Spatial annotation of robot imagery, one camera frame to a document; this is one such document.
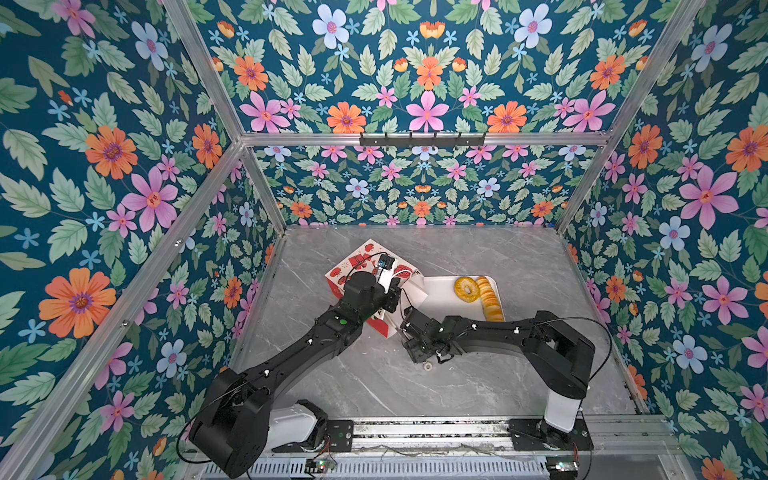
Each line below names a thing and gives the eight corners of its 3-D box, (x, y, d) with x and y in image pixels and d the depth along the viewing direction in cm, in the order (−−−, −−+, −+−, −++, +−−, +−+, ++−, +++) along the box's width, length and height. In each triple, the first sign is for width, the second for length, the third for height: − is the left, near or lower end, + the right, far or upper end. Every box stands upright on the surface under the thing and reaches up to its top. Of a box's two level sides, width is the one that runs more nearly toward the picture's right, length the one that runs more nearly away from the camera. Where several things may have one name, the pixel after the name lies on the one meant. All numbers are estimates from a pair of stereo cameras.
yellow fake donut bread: (455, 302, 100) (456, 298, 97) (453, 282, 105) (454, 277, 103) (479, 302, 100) (480, 298, 97) (475, 282, 105) (477, 277, 103)
